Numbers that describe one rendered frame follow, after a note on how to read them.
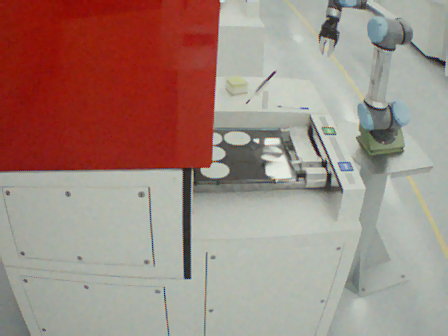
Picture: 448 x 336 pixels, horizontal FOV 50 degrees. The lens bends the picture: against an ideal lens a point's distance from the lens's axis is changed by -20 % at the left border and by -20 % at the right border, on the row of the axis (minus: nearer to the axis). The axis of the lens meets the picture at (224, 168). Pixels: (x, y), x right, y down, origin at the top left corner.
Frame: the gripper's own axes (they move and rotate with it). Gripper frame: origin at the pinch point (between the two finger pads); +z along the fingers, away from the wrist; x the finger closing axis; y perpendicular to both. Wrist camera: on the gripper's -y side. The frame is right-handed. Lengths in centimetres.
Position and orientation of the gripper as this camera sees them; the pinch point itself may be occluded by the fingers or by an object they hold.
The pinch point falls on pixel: (325, 53)
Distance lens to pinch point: 254.8
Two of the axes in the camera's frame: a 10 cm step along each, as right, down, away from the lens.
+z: -2.5, 9.6, 1.6
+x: -8.8, -2.9, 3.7
